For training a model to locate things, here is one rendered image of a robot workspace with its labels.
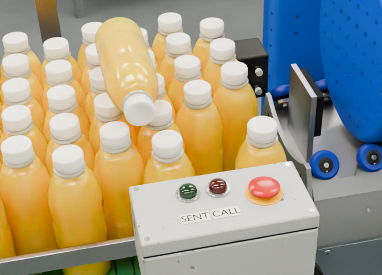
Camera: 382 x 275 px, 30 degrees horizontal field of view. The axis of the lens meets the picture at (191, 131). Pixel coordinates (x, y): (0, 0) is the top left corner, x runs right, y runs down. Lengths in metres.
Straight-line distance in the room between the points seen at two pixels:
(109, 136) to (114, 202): 0.10
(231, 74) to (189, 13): 2.62
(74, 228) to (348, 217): 0.44
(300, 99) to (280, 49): 0.57
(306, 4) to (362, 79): 0.53
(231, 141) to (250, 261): 0.30
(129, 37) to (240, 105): 0.19
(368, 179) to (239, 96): 0.24
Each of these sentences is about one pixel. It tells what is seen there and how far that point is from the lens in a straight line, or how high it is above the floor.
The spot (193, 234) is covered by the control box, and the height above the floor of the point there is 1.10.
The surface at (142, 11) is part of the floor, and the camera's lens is 3.69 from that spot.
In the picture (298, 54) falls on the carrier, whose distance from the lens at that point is 1.66.
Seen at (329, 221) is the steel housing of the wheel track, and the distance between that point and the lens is 1.13.
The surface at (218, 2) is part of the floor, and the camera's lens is 3.74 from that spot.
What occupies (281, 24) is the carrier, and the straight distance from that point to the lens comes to 1.65.
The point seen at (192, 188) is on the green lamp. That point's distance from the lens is 0.81.
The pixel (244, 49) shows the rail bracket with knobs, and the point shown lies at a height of 1.00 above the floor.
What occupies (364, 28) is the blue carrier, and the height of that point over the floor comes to 1.15.
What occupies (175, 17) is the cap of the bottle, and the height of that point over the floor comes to 1.10.
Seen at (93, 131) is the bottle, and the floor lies 1.06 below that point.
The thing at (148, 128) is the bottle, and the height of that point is 1.08.
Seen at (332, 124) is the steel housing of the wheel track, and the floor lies 0.93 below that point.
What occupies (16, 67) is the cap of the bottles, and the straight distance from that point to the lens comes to 1.10.
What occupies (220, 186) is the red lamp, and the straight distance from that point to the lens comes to 0.81.
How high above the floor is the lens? 1.64
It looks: 36 degrees down
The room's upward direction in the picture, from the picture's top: 3 degrees counter-clockwise
